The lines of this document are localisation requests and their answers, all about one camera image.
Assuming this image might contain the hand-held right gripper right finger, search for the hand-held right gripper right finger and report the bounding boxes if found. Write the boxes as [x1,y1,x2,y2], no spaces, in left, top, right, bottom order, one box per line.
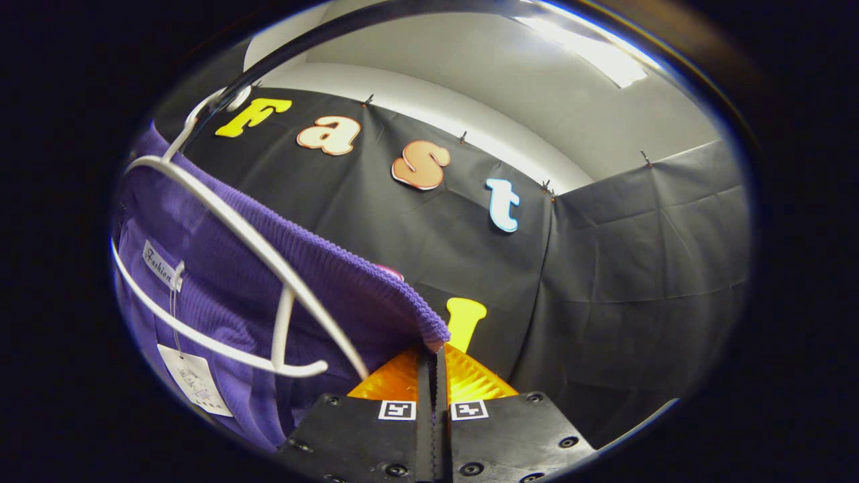
[436,342,598,483]

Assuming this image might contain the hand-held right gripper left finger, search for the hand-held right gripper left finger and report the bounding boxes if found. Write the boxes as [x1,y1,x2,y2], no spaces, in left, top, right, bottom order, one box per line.
[276,344,440,483]

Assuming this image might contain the purple corduroy jacket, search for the purple corduroy jacket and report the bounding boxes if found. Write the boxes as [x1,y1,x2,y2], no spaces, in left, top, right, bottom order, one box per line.
[111,124,452,453]

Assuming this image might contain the white clothes hanger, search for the white clothes hanger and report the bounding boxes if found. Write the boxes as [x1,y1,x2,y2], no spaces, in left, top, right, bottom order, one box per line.
[109,84,370,380]

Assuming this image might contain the black clothes rack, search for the black clothes rack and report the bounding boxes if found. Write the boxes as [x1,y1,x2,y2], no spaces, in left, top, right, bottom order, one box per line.
[191,0,538,135]

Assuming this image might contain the black backdrop cloth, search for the black backdrop cloth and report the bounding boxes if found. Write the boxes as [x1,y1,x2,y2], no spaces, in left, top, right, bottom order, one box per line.
[151,84,752,447]

